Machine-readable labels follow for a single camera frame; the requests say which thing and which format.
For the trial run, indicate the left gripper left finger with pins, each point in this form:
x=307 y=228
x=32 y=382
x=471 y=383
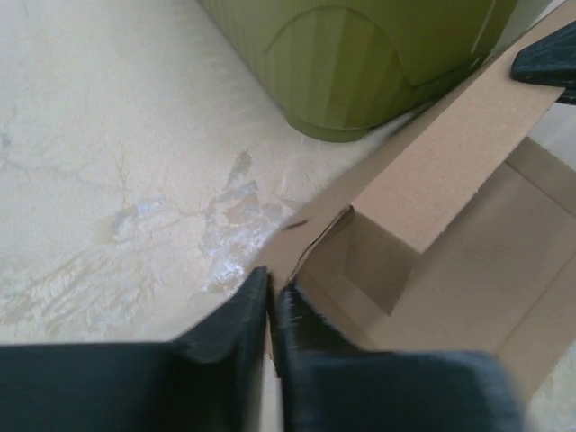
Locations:
x=207 y=379

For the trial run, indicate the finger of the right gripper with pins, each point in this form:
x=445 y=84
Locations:
x=549 y=62

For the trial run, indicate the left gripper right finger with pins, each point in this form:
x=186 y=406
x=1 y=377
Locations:
x=330 y=384

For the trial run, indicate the brown cardboard paper box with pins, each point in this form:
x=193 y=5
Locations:
x=458 y=232

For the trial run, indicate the green plastic basket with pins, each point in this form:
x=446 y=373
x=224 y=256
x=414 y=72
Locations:
x=341 y=68

